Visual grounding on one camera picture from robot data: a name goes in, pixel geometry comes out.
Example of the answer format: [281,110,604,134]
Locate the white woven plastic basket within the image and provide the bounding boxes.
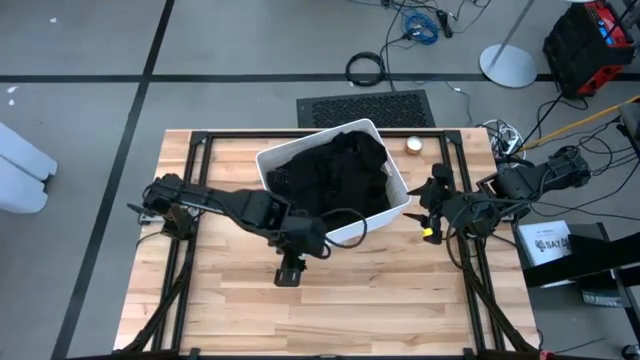
[254,117,412,246]

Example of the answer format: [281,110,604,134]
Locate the white printed box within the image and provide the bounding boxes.
[517,219,574,267]

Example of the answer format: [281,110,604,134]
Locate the black floor grille mat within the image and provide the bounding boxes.
[295,88,437,129]

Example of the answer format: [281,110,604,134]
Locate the black power strip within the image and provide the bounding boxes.
[436,8,455,40]

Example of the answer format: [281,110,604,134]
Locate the blue coiled cable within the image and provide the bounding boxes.
[399,10,441,46]

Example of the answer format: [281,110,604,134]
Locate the black coiled cable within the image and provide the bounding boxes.
[344,51,387,88]

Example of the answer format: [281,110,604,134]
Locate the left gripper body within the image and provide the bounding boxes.
[269,212,332,261]

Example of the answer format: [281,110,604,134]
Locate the yellow cable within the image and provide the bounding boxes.
[519,93,640,151]

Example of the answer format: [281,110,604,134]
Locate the black cart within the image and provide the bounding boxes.
[519,222,640,346]

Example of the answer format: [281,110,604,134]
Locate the white power strip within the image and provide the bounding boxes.
[482,118,526,157]

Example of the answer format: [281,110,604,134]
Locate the white round stand base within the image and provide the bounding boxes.
[478,0,540,90]

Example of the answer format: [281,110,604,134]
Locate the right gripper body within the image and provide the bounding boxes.
[418,163,501,246]

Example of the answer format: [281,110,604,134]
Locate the large black garment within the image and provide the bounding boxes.
[264,129,394,232]

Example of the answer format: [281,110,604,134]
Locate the white furniture piece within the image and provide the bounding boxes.
[0,122,59,215]

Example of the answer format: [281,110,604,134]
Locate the black and red case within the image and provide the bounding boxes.
[542,0,637,100]

